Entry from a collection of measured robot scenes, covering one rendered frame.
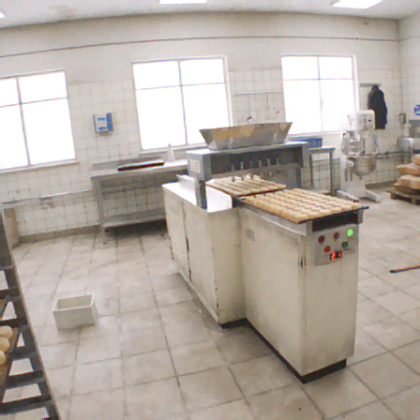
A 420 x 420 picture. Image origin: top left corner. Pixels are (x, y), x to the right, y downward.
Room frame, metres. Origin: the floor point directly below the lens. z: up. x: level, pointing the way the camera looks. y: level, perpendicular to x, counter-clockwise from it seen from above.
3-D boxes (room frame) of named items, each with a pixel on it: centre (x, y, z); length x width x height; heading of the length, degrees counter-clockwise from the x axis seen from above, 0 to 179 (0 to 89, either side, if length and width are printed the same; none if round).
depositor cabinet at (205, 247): (2.81, -0.13, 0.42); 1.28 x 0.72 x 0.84; 18
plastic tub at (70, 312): (2.44, 1.09, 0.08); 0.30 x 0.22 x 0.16; 101
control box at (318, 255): (1.53, -0.54, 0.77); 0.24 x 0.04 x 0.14; 108
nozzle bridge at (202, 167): (2.36, -0.28, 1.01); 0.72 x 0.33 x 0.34; 108
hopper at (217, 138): (2.36, -0.28, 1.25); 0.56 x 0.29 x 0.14; 108
